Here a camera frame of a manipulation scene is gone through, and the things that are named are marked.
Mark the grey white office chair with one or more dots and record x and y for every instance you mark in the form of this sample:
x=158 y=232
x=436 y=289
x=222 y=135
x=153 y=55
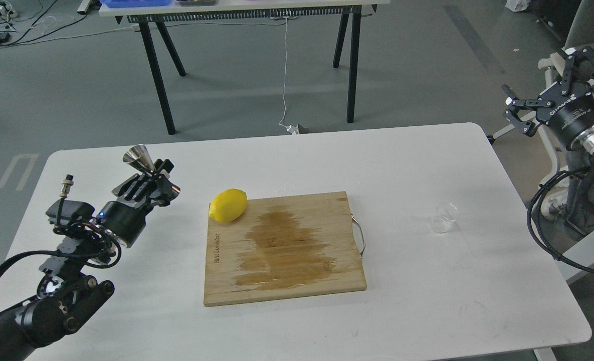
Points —
x=580 y=34

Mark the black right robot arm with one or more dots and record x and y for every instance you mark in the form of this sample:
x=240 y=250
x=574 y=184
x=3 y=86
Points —
x=580 y=194

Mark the blue plastic tray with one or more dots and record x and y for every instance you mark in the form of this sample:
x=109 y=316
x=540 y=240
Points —
x=122 y=4

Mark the yellow lemon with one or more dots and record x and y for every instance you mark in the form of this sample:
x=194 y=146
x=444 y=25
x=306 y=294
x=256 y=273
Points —
x=228 y=206

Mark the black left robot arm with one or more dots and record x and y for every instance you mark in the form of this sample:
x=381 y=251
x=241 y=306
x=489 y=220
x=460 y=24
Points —
x=66 y=298

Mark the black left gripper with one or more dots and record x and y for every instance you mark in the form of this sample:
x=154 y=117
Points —
x=125 y=217

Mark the bamboo cutting board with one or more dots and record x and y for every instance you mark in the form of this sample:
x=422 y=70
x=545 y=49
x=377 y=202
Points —
x=283 y=248

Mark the steel double jigger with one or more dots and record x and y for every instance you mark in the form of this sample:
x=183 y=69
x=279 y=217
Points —
x=139 y=158

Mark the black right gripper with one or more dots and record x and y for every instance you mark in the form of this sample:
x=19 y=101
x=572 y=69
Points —
x=566 y=107

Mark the small clear glass cup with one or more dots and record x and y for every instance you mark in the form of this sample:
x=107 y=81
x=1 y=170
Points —
x=444 y=218

